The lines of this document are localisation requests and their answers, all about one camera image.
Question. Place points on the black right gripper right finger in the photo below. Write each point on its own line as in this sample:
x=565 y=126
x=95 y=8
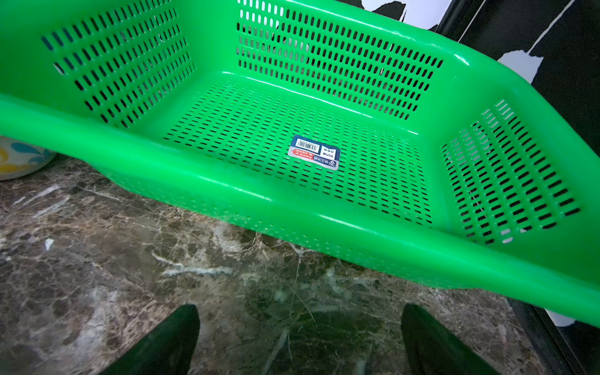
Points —
x=431 y=348

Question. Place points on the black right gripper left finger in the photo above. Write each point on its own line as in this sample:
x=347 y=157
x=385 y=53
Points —
x=167 y=349

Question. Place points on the green plastic laundry basket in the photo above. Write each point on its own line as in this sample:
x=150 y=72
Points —
x=454 y=173

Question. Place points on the barcode sticker label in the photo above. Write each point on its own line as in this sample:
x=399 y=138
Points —
x=326 y=156

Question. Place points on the patterned ceramic bowl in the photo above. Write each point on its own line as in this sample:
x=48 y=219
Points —
x=18 y=159

